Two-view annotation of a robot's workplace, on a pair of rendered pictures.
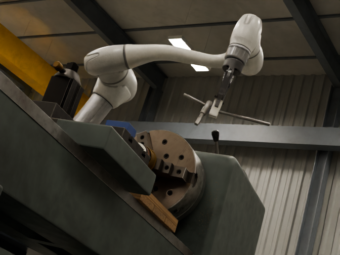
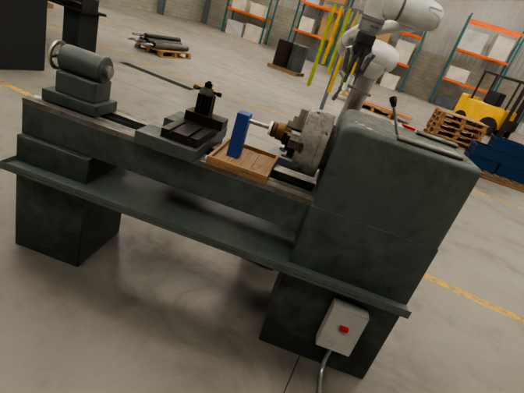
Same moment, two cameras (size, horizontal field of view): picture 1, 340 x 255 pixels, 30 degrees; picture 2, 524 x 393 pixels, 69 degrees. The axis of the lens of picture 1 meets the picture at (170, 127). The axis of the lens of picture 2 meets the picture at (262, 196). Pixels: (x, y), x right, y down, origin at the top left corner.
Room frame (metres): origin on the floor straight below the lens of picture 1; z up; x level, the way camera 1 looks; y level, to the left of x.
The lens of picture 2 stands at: (1.33, -1.62, 1.54)
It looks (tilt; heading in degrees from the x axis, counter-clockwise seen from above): 24 degrees down; 68
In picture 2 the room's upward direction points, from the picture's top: 18 degrees clockwise
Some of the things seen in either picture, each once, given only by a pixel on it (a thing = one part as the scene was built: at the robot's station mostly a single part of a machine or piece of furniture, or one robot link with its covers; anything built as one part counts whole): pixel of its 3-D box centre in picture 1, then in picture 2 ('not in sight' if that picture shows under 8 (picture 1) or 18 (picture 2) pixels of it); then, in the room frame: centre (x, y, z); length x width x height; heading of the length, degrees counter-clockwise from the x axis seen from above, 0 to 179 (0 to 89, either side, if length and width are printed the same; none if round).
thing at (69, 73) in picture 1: (68, 77); (207, 90); (1.66, 0.32, 1.13); 0.08 x 0.08 x 0.03
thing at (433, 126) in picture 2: not in sight; (454, 129); (9.32, 6.54, 0.36); 1.26 x 0.86 x 0.73; 154
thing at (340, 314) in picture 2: not in sight; (334, 366); (2.36, -0.60, 0.22); 0.42 x 0.18 x 0.44; 64
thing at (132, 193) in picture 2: not in sight; (215, 213); (1.82, 0.15, 0.53); 2.10 x 0.60 x 0.02; 154
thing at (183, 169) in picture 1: (173, 172); (292, 141); (2.03, -0.06, 1.08); 0.12 x 0.11 x 0.05; 64
